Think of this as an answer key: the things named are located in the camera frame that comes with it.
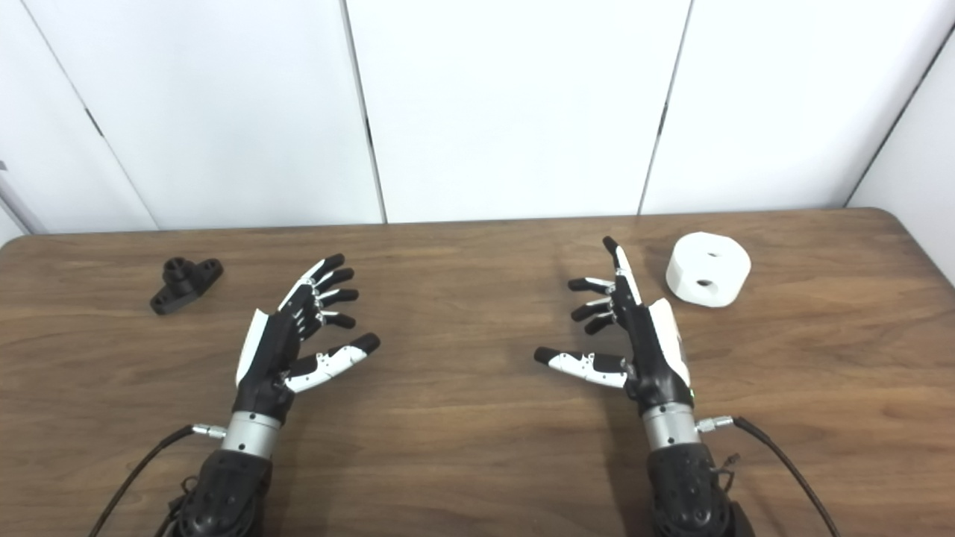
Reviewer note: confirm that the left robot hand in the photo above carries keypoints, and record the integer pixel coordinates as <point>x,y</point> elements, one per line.
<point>272,350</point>

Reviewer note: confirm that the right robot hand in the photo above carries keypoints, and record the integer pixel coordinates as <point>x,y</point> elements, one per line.
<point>655,358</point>

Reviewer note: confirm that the round white piece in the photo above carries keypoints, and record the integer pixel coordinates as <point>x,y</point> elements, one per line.
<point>709,270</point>

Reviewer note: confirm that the black flanged holder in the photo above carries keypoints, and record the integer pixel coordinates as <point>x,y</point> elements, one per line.
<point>183,285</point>

